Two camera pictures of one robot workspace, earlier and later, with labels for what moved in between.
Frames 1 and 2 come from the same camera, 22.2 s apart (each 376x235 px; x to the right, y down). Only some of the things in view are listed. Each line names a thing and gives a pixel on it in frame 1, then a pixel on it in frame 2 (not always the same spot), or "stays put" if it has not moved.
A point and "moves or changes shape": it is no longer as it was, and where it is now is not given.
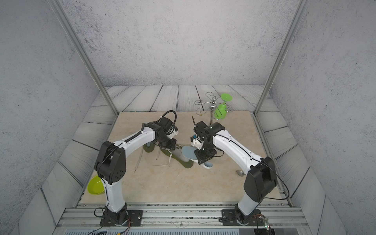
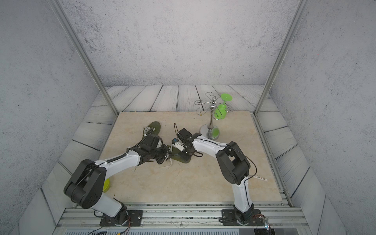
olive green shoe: [177, 153] moves or changes shape
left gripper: [172, 146] -> [164, 147]
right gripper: [201, 159] -> [182, 155]
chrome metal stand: [217, 106] stays put
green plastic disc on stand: [221, 110] stays put
